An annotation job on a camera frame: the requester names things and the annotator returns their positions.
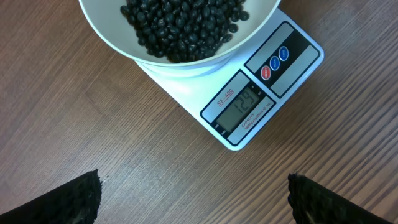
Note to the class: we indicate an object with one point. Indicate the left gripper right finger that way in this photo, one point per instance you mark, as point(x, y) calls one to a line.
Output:
point(313, 203)

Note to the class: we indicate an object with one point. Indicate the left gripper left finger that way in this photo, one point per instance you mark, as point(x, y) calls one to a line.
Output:
point(77, 201)

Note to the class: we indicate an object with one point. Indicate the white digital kitchen scale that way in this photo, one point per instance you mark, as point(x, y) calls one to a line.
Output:
point(235, 101)

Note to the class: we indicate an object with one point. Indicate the white bowl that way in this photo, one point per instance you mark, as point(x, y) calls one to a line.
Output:
point(105, 18)

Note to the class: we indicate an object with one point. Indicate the black beans in bowl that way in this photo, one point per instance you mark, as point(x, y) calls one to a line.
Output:
point(184, 30)

